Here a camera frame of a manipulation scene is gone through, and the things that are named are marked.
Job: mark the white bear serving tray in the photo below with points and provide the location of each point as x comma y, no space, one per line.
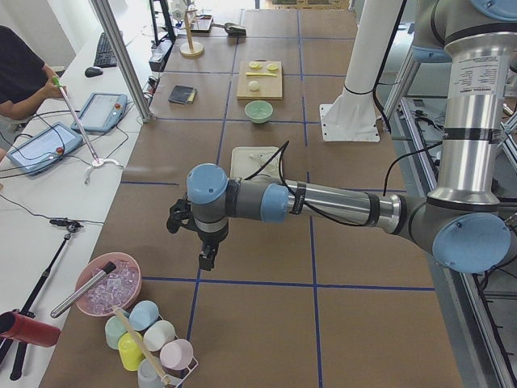
241,166

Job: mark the grey cup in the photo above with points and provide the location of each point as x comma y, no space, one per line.
147,377

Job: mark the black tripod stick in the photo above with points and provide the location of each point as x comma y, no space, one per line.
16,373

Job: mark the wooden cup tree stand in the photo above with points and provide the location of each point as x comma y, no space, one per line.
191,48

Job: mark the yellow cup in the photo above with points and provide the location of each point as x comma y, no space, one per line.
131,355

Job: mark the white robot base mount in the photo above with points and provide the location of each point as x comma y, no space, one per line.
352,116

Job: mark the black computer mouse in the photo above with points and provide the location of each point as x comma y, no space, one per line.
93,71

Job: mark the near blue teach pendant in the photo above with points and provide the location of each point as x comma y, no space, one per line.
45,149

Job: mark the pink cup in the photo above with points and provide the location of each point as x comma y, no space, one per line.
177,354

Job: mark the wooden cutting board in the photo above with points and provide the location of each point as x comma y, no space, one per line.
271,88

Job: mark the metal scoop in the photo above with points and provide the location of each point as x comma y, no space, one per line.
231,29

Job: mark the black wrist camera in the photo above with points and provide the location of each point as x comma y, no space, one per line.
180,216

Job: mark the white cup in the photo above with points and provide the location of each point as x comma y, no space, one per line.
159,334

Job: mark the pink bowl with ice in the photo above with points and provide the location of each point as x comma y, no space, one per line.
118,288

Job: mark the blue teach pendant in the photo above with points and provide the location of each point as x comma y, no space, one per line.
102,112
45,149

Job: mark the wooden stick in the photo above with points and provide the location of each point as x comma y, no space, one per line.
165,378

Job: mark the black keyboard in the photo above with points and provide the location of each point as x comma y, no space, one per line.
104,54

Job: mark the person in black shirt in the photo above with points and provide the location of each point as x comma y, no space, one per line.
26,80

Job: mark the green cup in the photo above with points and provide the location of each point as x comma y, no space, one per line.
114,329

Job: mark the yellow plastic knife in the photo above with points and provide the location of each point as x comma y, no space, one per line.
260,74

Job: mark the blue cup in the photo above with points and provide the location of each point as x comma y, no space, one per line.
143,315

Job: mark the far blue teach pendant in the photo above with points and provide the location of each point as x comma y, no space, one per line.
102,112

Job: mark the light green bowl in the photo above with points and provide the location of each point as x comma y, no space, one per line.
258,111

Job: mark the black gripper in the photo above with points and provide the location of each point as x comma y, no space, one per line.
211,238

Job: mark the aluminium frame post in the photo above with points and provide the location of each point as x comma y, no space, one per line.
107,19

